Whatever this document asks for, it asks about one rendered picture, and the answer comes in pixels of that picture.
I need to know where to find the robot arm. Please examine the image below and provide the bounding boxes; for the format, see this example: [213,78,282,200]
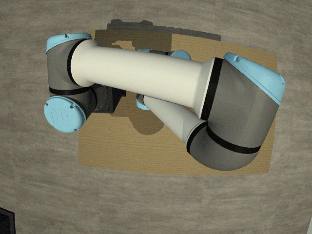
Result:
[44,33,286,171]

